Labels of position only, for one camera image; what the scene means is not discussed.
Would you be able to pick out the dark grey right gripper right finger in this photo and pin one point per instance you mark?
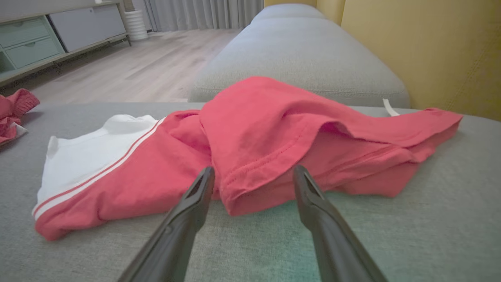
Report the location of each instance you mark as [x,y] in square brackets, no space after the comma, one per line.
[332,243]

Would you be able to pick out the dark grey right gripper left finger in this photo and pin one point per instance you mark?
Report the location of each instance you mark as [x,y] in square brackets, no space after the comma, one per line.
[184,231]

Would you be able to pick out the red shirt with white panel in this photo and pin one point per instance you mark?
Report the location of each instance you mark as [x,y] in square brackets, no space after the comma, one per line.
[254,125]

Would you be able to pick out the red garment with white stripe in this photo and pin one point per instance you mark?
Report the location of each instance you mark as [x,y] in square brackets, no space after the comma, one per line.
[15,107]

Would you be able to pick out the grey fabric sofa seat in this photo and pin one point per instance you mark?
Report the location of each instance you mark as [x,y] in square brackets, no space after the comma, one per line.
[430,235]

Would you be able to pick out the grey fabric sofa section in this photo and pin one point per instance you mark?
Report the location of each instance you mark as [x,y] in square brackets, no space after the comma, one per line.
[293,58]

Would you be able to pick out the wooden media cabinet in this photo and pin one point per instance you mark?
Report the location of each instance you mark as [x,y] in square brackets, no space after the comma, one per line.
[43,65]

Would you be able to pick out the grey curtain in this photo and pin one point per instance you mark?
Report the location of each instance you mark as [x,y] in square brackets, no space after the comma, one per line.
[203,13]

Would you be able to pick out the grey cabinet door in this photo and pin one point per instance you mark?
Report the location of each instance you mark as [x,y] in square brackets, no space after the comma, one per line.
[88,27]

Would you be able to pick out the pale green cabinet drawer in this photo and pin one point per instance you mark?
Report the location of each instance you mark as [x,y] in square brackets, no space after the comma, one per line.
[33,51]
[23,32]

